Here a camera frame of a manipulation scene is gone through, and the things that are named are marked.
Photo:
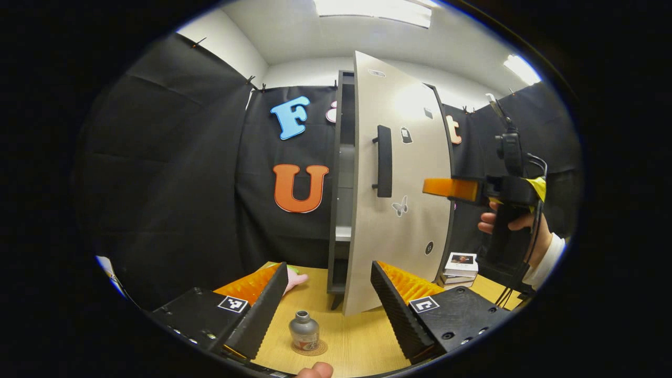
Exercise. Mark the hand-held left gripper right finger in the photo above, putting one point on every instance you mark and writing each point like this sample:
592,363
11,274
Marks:
399,315

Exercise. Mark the black backdrop cloth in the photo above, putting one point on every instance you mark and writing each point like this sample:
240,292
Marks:
173,184

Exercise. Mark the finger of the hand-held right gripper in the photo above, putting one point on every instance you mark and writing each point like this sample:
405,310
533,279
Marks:
451,189

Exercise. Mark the stack of white books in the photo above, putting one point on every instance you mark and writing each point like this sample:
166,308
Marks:
461,262

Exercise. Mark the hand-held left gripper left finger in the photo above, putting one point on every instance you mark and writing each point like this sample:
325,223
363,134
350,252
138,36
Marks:
265,315

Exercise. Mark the grey cabinet door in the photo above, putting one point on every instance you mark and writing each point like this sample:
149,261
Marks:
415,236

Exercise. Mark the dark grey cabinet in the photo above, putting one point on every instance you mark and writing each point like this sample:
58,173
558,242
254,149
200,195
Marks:
344,157

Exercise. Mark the pink plush toy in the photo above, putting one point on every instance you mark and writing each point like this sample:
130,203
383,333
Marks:
295,281

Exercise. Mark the small ceiling light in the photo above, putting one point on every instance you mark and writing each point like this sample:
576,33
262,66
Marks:
522,69

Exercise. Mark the silver bottle with red label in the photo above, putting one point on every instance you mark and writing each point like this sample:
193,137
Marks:
304,328

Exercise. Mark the long ceiling light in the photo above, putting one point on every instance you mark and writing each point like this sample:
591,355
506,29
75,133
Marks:
373,11

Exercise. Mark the round brown coaster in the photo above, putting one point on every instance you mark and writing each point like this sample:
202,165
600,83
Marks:
321,348

